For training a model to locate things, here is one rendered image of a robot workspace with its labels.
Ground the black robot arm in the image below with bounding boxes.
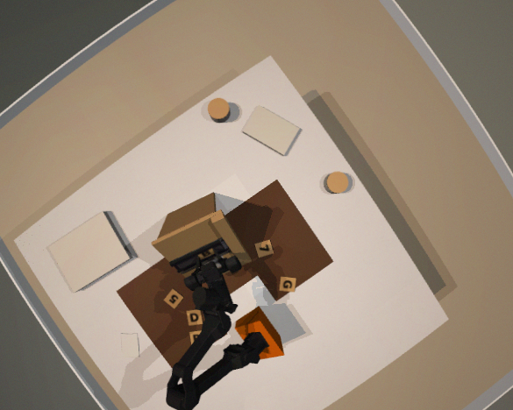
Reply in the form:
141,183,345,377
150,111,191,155
166,260,269,410

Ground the grey cylindrical container with tan lid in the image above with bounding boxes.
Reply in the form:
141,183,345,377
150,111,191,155
324,171,348,194
208,98,230,123

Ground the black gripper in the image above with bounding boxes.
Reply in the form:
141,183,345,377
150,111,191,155
184,249,242,291

